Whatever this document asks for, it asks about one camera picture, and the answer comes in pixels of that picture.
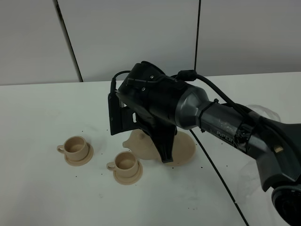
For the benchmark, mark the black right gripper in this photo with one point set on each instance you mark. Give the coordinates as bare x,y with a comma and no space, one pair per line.
155,115

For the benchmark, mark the tan ceramic teapot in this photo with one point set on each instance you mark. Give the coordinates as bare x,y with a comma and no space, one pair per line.
141,145

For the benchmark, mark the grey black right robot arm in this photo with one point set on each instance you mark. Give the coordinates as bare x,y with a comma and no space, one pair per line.
275,146

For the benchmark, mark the tan teapot saucer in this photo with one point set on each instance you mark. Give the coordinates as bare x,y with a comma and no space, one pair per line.
183,150

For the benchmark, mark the tan teacup near centre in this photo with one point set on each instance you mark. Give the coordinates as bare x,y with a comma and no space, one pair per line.
125,165

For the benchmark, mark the tan teacup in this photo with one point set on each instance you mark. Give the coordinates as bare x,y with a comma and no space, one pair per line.
125,165
74,148

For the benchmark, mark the tan saucer near centre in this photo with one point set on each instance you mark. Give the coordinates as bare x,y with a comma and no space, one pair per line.
130,180

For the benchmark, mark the tan saucer far left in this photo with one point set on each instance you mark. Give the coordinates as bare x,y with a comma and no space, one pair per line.
83,161

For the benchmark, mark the tan teacup far left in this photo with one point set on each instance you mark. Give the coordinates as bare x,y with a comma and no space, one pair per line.
74,148

